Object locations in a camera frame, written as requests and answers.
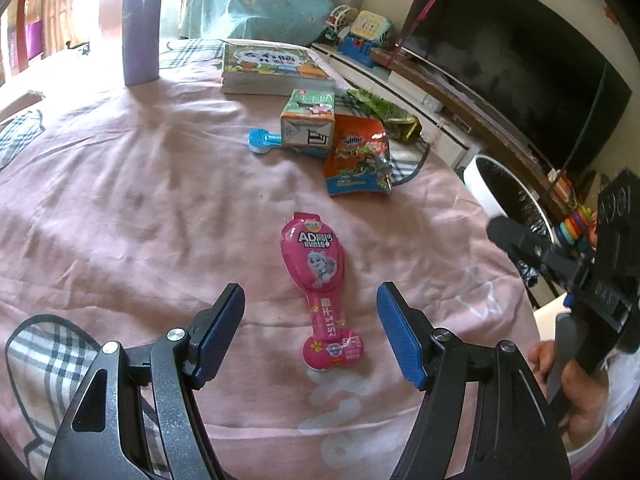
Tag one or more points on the yellow toy clock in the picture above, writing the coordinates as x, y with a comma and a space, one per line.
371, 25

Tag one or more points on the purple thermos bottle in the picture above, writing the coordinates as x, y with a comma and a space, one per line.
141, 25

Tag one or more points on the crumpled green wrapper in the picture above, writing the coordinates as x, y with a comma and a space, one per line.
387, 112

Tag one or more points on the teal dust cover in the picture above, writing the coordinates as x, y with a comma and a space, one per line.
250, 5

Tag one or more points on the magenta box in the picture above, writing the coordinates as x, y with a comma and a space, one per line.
33, 39

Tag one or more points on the white round trash bin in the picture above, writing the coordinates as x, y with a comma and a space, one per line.
492, 185

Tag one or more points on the pink rod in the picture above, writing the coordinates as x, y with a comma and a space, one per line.
425, 5

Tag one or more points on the white cage ball toy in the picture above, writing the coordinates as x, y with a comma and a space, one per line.
341, 20

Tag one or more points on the blue plastic piece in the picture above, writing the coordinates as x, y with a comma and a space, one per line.
262, 140

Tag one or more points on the brown wooden board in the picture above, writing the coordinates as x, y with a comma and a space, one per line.
475, 120

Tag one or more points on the green milk carton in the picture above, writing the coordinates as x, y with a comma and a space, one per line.
307, 120

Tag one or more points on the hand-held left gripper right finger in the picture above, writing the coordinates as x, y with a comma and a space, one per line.
400, 335

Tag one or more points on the white television stand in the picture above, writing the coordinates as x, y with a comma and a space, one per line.
400, 87

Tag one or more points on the green children's book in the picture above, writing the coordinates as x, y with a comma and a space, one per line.
270, 65

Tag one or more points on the orange snack packet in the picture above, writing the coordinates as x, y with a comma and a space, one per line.
355, 160

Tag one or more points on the small red wall sticker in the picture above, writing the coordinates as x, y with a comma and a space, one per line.
612, 15

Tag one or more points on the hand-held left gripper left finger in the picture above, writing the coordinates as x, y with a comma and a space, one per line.
220, 330

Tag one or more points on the black flat television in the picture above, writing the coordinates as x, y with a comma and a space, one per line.
505, 55

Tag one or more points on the person's right hand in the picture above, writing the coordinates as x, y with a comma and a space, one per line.
582, 395

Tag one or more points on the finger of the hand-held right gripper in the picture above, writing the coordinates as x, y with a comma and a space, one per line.
530, 250

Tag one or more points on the pink printed blanket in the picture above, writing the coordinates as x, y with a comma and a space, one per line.
150, 200

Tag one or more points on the pink cartoon drink bottle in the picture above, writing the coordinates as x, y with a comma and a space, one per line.
320, 280

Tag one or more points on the person's right forearm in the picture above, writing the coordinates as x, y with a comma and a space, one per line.
617, 410

